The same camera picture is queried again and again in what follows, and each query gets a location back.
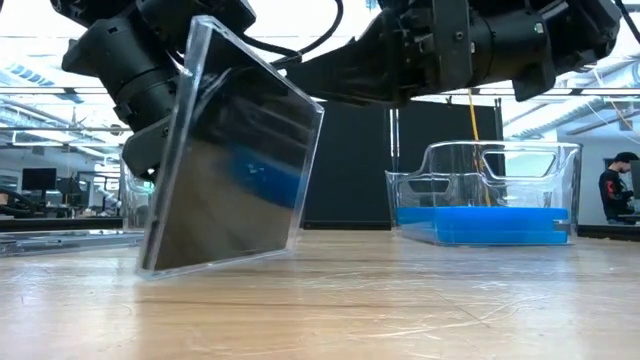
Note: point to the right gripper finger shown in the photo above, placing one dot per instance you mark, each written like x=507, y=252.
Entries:
x=350, y=70

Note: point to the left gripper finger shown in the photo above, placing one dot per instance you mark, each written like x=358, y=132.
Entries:
x=147, y=152

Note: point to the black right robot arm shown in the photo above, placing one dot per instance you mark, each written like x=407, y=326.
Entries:
x=510, y=45

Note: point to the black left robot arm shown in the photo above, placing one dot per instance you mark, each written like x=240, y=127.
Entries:
x=165, y=10

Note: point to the black curtain screen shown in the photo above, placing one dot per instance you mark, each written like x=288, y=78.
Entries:
x=350, y=175

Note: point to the black computer monitor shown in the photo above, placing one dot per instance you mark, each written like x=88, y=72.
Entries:
x=39, y=180

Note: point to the person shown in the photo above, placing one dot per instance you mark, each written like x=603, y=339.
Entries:
x=612, y=190

